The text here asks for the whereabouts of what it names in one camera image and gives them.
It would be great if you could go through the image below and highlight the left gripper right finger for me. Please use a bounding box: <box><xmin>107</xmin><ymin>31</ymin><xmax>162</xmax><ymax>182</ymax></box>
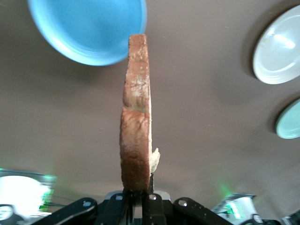
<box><xmin>142</xmin><ymin>173</ymin><xmax>171</xmax><ymax>225</ymax></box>

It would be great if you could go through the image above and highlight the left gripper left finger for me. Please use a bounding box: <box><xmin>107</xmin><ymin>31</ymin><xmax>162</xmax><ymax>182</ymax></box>
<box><xmin>97</xmin><ymin>189</ymin><xmax>135</xmax><ymax>225</ymax></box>

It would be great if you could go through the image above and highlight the toasted brown bread slice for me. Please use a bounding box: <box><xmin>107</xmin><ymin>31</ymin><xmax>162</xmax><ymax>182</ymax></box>
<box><xmin>119</xmin><ymin>33</ymin><xmax>161</xmax><ymax>192</ymax></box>

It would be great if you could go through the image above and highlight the mint green round plate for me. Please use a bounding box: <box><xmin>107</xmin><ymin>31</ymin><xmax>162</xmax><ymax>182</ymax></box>
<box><xmin>275</xmin><ymin>98</ymin><xmax>300</xmax><ymax>139</ymax></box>

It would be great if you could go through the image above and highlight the blue round plate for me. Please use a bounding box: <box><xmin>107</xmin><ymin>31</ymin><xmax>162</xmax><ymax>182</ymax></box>
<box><xmin>27</xmin><ymin>0</ymin><xmax>148</xmax><ymax>67</ymax></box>

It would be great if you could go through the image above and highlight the beige round plate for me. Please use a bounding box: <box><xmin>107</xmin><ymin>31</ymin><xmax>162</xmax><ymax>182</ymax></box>
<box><xmin>252</xmin><ymin>4</ymin><xmax>300</xmax><ymax>85</ymax></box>

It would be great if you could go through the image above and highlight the brown table cover sheet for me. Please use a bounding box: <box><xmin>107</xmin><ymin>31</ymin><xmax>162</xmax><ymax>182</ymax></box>
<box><xmin>0</xmin><ymin>0</ymin><xmax>300</xmax><ymax>225</ymax></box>

